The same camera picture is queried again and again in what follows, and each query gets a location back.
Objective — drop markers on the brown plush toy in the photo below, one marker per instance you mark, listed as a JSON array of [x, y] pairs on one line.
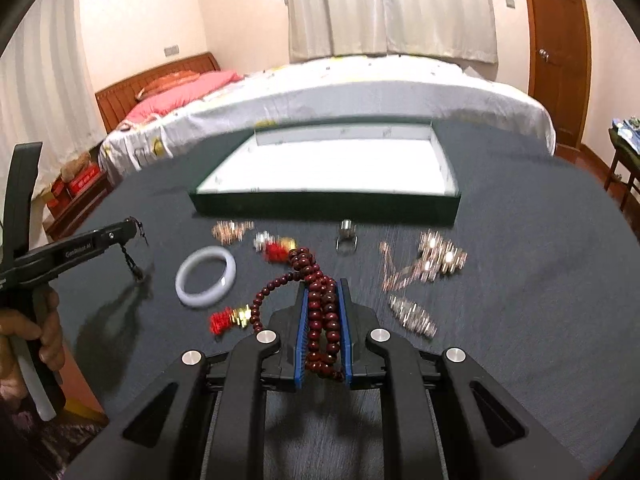
[[74, 167]]

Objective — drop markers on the red box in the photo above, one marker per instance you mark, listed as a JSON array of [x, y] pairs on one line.
[[83, 179]]

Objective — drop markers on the person's left hand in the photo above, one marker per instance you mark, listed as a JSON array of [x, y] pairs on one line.
[[49, 333]]

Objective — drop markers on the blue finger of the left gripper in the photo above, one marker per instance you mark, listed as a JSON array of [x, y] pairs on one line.
[[127, 230]]

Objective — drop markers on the white jade bangle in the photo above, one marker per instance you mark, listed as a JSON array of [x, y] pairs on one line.
[[205, 277]]

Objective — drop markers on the wooden nightstand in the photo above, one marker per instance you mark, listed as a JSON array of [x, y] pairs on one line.
[[67, 214]]

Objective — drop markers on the red knot gold charm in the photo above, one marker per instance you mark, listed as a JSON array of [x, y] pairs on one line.
[[277, 250]]

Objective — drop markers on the orange patterned pillow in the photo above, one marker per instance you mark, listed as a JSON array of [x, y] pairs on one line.
[[166, 83]]

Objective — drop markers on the dark grey table cloth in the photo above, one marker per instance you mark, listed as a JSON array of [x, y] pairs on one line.
[[547, 303]]

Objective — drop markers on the wall socket above headboard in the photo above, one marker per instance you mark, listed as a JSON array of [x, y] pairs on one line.
[[171, 50]]

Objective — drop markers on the pearl cluster brooch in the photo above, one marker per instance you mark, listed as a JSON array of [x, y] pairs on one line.
[[438, 257]]

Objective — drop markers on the pink pillow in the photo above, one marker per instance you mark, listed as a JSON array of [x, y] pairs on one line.
[[161, 105]]

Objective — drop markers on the dark green shallow box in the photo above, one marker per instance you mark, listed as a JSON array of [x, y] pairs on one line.
[[367, 169]]

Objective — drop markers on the left side curtain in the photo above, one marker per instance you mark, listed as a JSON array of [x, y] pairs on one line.
[[46, 92]]

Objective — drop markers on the brown wooden door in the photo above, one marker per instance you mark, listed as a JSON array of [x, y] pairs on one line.
[[560, 64]]

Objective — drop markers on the grey striped curtain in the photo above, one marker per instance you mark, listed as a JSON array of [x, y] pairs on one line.
[[458, 29]]

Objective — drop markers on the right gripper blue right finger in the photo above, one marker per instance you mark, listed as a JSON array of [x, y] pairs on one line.
[[346, 323]]

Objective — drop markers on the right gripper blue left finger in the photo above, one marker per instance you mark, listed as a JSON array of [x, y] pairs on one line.
[[301, 337]]

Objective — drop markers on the rose gold crystal brooch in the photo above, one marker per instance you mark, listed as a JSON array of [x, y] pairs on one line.
[[228, 232]]

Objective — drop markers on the pile of clothes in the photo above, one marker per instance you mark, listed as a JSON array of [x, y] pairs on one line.
[[629, 131]]

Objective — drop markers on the silver crystal leaf brooch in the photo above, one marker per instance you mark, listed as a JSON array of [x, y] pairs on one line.
[[412, 316]]

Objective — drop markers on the bed with patterned sheet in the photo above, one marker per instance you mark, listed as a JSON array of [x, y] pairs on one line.
[[398, 86]]

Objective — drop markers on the red tassel gold charm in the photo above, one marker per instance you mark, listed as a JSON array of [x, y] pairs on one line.
[[223, 320]]

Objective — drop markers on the white pearl flower brooch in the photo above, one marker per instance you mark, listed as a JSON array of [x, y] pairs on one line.
[[261, 240]]

